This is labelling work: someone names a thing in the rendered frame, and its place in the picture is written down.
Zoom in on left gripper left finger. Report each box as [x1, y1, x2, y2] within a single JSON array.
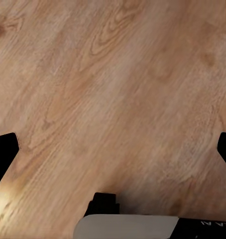
[[0, 132, 19, 181]]

